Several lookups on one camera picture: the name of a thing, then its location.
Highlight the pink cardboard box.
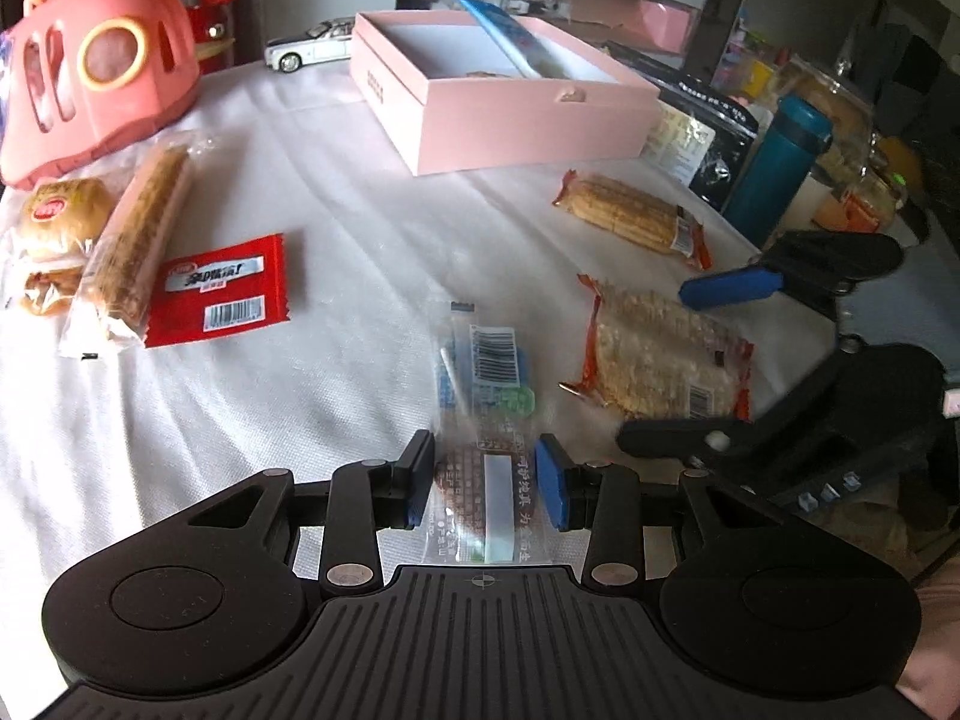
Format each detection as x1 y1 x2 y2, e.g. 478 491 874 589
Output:
350 10 662 176

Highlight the white toy car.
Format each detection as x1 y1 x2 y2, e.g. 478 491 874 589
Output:
263 16 355 73

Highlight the yellow mini bread packet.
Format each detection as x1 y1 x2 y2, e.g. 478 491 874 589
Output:
14 177 114 262

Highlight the white tablecloth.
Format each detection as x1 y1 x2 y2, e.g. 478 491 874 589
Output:
0 58 842 720

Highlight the black snack bag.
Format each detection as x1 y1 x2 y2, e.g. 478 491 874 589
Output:
604 41 760 211

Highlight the clear blue-label snack packet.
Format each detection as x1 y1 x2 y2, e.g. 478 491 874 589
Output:
423 301 563 566

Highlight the pink toy carrier basket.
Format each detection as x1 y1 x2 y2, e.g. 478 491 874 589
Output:
2 0 200 188

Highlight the blue snack packet in box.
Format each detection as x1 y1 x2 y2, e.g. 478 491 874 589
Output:
457 0 568 80

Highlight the glass jar with lid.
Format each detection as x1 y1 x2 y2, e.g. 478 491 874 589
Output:
779 57 874 184

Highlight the large rice cracker packet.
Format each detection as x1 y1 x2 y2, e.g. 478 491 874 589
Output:
560 273 754 419

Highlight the small orange cracker packet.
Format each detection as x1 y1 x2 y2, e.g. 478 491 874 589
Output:
551 169 713 271

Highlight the long wafer stick packet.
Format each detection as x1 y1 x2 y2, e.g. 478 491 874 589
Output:
60 130 210 359

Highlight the red snack sachet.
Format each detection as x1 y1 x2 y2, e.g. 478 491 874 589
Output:
145 232 290 348

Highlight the brown bread packet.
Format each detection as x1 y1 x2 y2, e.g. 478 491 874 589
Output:
3 260 85 317

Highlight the teal thermos bottle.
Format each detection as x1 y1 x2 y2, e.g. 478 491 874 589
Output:
722 94 833 249

